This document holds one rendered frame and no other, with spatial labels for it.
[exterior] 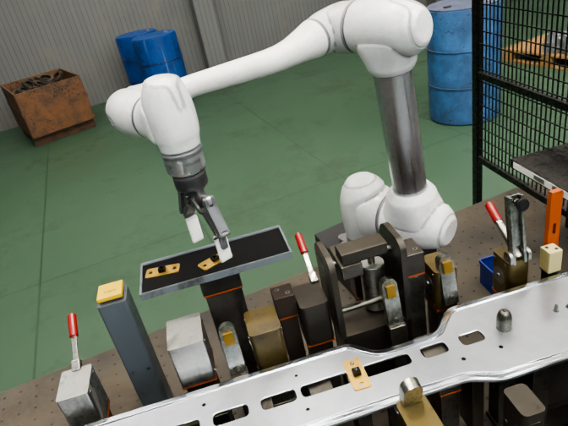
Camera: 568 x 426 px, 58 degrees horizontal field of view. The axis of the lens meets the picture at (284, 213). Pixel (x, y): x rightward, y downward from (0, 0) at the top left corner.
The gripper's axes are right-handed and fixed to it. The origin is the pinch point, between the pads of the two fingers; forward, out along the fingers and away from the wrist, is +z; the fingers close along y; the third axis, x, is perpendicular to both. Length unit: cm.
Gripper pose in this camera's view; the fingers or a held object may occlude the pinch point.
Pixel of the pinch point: (210, 245)
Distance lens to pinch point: 125.0
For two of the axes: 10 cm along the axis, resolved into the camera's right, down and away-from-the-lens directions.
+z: 1.8, 8.6, 4.8
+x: 7.7, -4.3, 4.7
